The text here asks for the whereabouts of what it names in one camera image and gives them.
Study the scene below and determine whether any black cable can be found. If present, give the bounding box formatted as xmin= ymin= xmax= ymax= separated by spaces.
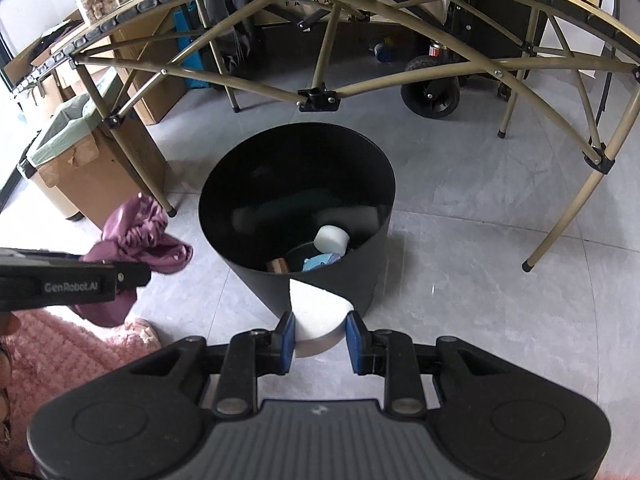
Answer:
xmin=595 ymin=0 xmax=623 ymax=111

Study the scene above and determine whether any blue box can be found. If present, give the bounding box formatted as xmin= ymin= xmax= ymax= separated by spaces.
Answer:
xmin=172 ymin=0 xmax=223 ymax=90

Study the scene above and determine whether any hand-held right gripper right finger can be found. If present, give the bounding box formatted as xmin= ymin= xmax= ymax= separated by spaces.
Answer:
xmin=345 ymin=311 xmax=506 ymax=413

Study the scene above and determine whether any blue fluffy ball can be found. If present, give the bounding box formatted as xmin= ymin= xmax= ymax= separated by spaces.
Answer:
xmin=301 ymin=254 xmax=346 ymax=273

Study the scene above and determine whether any large cardboard box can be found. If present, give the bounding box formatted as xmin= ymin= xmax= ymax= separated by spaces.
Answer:
xmin=115 ymin=5 xmax=198 ymax=126

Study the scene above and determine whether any pink fluffy fabric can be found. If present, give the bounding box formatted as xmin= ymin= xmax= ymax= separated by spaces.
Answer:
xmin=0 ymin=307 xmax=163 ymax=480

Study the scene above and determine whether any black round bin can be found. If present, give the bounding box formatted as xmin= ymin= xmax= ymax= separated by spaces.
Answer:
xmin=198 ymin=122 xmax=397 ymax=321

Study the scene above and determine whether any black cart wheel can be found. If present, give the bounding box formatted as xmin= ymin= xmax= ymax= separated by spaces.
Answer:
xmin=400 ymin=57 xmax=461 ymax=120

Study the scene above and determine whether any purple satin cloth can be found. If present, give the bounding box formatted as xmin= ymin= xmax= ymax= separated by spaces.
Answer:
xmin=72 ymin=195 xmax=193 ymax=326

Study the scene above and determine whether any cardboard bin green liner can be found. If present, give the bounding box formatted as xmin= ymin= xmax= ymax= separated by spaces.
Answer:
xmin=27 ymin=92 xmax=166 ymax=218

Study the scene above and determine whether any clear snack jar black lid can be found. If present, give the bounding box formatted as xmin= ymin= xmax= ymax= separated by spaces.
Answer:
xmin=75 ymin=0 xmax=123 ymax=23

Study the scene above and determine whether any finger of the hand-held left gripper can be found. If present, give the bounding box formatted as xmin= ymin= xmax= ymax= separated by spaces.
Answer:
xmin=0 ymin=248 xmax=83 ymax=264
xmin=116 ymin=265 xmax=152 ymax=295

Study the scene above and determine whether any white foam disc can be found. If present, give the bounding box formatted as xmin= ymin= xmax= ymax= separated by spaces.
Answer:
xmin=289 ymin=279 xmax=353 ymax=358
xmin=314 ymin=225 xmax=350 ymax=256

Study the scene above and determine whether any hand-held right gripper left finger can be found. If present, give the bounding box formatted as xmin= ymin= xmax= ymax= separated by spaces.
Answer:
xmin=132 ymin=312 xmax=297 ymax=413

